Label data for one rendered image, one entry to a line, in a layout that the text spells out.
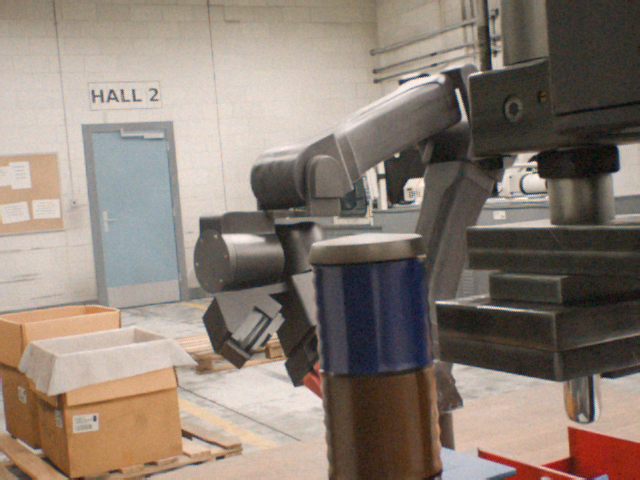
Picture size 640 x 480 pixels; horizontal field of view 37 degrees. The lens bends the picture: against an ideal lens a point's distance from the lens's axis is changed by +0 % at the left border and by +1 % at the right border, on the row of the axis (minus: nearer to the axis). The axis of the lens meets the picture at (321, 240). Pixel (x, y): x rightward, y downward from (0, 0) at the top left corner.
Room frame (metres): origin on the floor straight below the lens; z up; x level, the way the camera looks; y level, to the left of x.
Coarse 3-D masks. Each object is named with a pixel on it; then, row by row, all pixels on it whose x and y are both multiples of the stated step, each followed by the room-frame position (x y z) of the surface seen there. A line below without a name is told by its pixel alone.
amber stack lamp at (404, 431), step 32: (320, 384) 0.31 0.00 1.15; (352, 384) 0.30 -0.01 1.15; (384, 384) 0.29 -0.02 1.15; (416, 384) 0.30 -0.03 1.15; (352, 416) 0.30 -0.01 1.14; (384, 416) 0.29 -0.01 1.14; (416, 416) 0.30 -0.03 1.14; (352, 448) 0.30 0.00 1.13; (384, 448) 0.29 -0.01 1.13; (416, 448) 0.30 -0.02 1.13
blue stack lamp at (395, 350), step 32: (416, 256) 0.31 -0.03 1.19; (320, 288) 0.30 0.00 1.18; (352, 288) 0.29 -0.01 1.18; (384, 288) 0.29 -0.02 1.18; (416, 288) 0.30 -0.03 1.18; (320, 320) 0.30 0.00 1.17; (352, 320) 0.29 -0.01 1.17; (384, 320) 0.29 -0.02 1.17; (416, 320) 0.30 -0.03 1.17; (320, 352) 0.31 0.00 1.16; (352, 352) 0.29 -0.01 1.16; (384, 352) 0.29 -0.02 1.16; (416, 352) 0.30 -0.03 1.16
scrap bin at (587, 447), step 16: (576, 432) 0.94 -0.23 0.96; (592, 432) 0.92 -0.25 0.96; (576, 448) 0.94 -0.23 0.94; (592, 448) 0.92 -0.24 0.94; (608, 448) 0.90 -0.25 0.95; (624, 448) 0.88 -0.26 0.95; (512, 464) 0.85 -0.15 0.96; (528, 464) 0.83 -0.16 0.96; (544, 464) 0.92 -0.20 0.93; (560, 464) 0.93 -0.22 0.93; (576, 464) 0.94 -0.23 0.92; (592, 464) 0.92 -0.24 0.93; (608, 464) 0.90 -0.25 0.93; (624, 464) 0.89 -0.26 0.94
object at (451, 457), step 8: (448, 456) 0.76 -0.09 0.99; (456, 456) 0.76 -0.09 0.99; (464, 456) 0.76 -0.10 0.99; (472, 456) 0.75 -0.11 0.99; (456, 464) 0.74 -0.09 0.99; (464, 464) 0.74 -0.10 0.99; (472, 464) 0.73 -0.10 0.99; (480, 464) 0.73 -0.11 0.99; (488, 464) 0.73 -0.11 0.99; (496, 464) 0.73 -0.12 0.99; (448, 472) 0.72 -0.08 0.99; (456, 472) 0.72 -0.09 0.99; (464, 472) 0.72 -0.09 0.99; (472, 472) 0.71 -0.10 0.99; (480, 472) 0.71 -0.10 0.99; (488, 472) 0.71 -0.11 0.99; (496, 472) 0.71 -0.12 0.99; (504, 472) 0.71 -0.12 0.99; (512, 472) 0.71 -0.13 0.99
